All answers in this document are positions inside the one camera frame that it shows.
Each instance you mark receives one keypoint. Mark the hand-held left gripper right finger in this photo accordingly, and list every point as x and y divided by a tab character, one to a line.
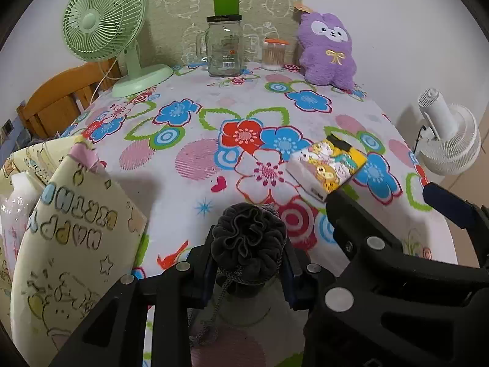
292	294

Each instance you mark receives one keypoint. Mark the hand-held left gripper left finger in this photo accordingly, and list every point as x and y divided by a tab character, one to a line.
206	286

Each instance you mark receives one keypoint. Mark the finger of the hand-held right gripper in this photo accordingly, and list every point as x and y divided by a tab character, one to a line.
449	200
355	225

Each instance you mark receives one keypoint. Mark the yellow cartoon tissue pack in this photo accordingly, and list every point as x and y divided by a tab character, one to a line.
330	164

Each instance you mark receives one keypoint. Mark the yellow cartoon fabric storage box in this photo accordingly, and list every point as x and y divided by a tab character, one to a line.
84	244

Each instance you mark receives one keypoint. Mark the white desk fan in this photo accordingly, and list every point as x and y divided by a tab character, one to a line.
450	137

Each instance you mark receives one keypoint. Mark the floral tablecloth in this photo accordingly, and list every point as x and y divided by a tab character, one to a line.
229	130

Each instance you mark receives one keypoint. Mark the purple plush bunny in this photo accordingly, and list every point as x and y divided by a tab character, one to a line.
326	49

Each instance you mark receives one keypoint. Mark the cotton swab jar orange lid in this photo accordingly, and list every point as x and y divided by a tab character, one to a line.
274	55

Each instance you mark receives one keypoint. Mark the white pink bottle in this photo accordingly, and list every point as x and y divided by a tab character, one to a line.
15	214

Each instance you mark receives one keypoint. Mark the glass jar mug black lid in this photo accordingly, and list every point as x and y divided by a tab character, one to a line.
225	49

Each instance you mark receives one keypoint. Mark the wooden headboard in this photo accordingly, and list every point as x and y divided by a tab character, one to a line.
53	99

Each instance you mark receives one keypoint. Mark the green plastic cup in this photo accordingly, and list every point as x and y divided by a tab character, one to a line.
226	5

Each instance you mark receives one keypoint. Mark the green desk fan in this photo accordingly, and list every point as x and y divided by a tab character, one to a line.
103	15

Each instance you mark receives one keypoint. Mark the green patterned wall sheet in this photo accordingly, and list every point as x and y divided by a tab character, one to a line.
179	4

